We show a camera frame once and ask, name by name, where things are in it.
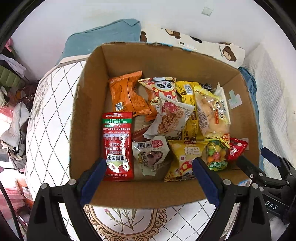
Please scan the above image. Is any orange snack packet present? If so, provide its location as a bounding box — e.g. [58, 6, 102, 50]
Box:
[109, 71, 151, 117]

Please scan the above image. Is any white wall switch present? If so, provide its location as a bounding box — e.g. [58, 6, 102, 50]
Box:
[202, 6, 213, 16]

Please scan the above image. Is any white knitted blanket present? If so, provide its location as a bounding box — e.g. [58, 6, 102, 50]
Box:
[242, 44, 295, 166]

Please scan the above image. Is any yellow wafer snack packet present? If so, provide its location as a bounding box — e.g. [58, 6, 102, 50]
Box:
[176, 81, 204, 142]

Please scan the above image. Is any oat cookie snack packet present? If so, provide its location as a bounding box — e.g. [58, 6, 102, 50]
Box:
[143, 93, 187, 140]

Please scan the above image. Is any white bear print pillow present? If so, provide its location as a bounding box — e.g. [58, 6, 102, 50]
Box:
[139, 26, 245, 68]

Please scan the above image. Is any panda print snack packet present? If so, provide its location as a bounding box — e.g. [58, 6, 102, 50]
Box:
[138, 77, 178, 111]

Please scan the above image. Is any colourful candy balls packet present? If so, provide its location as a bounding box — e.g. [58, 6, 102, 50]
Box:
[206, 140, 228, 171]

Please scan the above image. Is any yellow mushroom snack packet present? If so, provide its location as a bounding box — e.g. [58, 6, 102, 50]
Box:
[164, 140, 208, 182]

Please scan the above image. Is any pile of clothes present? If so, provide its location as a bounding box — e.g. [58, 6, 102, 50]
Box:
[1, 39, 38, 174]

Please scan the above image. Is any pale green snack packet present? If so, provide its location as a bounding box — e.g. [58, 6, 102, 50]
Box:
[132, 136, 170, 181]

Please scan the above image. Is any blue pillow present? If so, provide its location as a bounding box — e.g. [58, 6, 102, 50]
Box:
[57, 19, 142, 65]

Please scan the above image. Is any red ketchup style sachet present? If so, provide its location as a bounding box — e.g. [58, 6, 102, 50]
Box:
[102, 112, 134, 181]

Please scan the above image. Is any red snack packet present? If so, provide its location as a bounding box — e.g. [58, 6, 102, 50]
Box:
[226, 138, 248, 162]

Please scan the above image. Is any blue bed sheet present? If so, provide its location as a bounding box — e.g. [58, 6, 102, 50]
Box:
[234, 67, 264, 170]

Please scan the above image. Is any floral quilted bed mat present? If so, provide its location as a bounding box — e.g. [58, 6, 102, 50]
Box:
[25, 59, 215, 240]

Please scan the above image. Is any blue milk cardboard box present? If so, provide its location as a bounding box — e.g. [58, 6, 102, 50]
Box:
[69, 41, 261, 209]

